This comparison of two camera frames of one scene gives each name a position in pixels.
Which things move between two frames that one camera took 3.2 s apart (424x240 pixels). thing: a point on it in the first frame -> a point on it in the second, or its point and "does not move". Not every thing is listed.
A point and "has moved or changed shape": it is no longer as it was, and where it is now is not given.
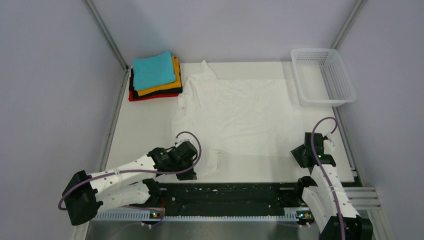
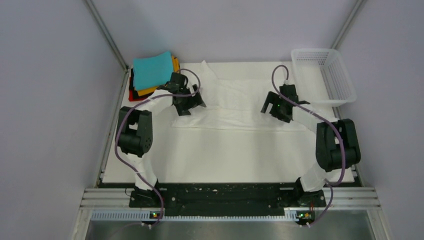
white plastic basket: (321, 78) does not move
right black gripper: (296, 153) -> (271, 98)
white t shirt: (225, 117) has moved or changed shape
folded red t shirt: (131, 97) does not move
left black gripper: (189, 175) -> (193, 101)
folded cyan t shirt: (149, 72) does not move
